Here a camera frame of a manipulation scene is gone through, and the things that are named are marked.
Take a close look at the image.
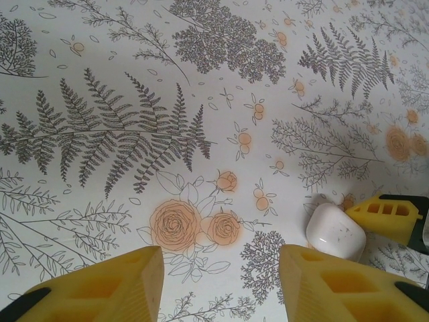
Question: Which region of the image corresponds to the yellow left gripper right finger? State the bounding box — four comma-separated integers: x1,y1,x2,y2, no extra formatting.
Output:
280,244,429,322

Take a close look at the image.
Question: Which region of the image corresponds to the floral patterned tablecloth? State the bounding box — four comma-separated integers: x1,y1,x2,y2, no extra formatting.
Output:
0,0,429,322

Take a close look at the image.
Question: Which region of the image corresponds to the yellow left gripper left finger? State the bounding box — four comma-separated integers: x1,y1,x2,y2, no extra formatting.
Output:
0,246,165,322

